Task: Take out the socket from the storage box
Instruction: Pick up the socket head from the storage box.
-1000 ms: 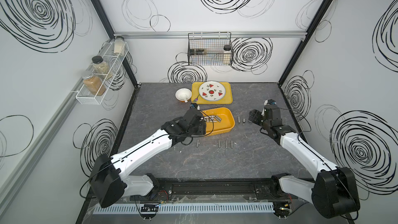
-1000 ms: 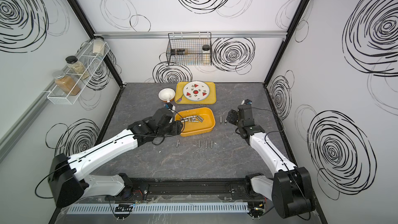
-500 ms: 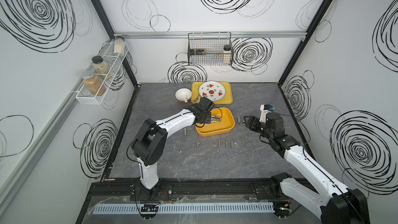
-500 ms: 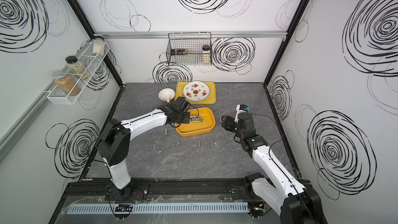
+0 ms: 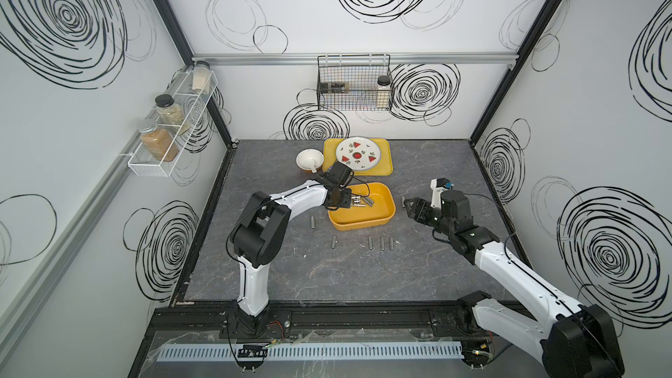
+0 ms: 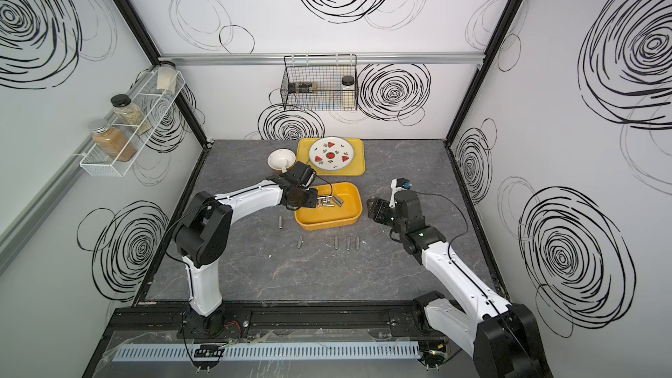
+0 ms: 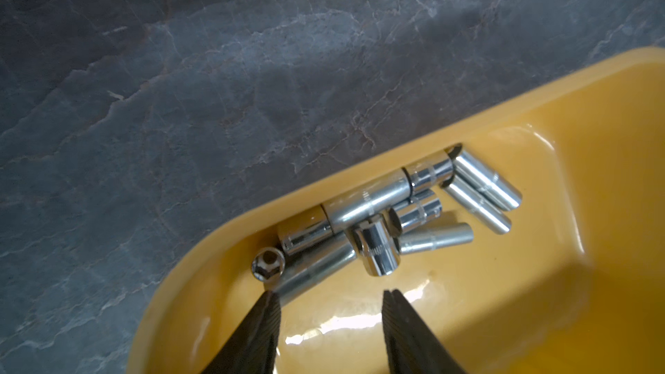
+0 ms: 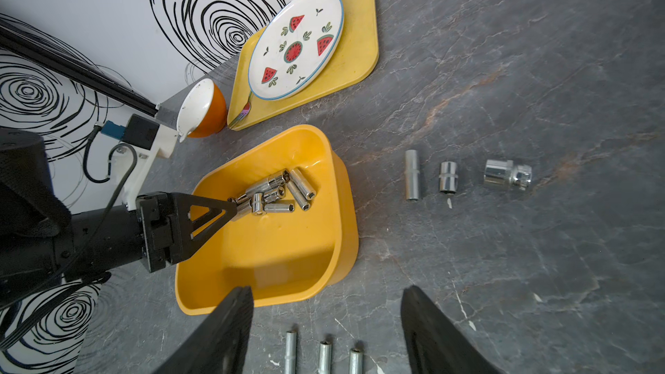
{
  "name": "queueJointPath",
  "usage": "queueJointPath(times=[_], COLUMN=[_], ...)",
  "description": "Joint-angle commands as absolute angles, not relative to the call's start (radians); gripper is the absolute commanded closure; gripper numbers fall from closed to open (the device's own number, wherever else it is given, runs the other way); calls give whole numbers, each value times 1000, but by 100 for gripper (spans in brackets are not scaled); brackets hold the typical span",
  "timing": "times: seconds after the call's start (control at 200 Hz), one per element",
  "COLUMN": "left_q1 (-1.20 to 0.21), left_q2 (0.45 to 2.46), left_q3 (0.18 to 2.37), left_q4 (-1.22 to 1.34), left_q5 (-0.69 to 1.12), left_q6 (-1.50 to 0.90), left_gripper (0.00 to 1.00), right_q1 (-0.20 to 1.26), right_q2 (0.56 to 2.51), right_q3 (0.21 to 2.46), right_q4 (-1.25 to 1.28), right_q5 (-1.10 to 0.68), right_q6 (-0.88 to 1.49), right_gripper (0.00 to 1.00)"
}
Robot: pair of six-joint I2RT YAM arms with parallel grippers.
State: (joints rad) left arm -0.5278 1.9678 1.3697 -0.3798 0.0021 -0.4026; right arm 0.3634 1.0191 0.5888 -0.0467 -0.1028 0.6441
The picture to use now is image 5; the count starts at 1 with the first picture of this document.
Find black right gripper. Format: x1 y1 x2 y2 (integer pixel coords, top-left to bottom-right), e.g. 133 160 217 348
402 196 453 238

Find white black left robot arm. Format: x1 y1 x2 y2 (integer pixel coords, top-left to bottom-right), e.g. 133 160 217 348
227 162 355 336

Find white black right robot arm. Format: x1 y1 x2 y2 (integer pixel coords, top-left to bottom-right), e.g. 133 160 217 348
404 187 625 377

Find chrome socket long right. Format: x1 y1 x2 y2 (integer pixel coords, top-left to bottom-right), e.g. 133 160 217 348
360 196 375 207

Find yellow plastic storage box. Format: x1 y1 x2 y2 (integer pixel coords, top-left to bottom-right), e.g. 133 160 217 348
328 182 397 231

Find orange white bowl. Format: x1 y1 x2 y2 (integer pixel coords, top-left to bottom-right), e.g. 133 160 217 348
296 149 324 173

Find watermelon pattern ceramic plate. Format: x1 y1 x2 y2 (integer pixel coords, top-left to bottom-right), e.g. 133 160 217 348
335 136 382 171

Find yellow plastic tray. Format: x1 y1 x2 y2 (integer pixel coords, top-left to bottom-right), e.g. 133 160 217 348
322 138 393 176

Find dark item in basket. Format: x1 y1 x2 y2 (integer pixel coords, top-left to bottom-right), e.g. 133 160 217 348
318 82 350 95

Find white bottle in basket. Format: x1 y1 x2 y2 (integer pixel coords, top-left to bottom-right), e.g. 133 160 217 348
376 75 392 110

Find spice jar white contents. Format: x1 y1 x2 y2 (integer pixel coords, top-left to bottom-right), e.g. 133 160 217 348
192 61 212 94

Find spice jar brown powder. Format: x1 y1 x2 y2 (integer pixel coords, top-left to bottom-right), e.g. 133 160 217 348
138 119 179 162

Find spice jar black lid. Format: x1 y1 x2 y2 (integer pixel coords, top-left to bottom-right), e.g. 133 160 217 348
155 94 185 126

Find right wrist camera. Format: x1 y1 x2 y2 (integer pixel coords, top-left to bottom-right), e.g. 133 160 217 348
430 178 453 208

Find black wire wall basket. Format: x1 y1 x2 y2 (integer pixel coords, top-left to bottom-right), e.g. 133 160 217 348
317 62 394 111

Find white slotted cable duct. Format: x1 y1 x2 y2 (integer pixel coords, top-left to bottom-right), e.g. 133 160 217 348
156 341 464 362

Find aluminium wall rail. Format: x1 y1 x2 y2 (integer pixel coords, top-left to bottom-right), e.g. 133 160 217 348
192 52 519 66

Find clear acrylic wall shelf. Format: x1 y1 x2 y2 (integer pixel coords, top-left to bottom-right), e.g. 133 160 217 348
128 67 218 187

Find black corner frame post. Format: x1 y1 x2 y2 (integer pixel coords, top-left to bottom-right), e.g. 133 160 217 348
469 0 563 147

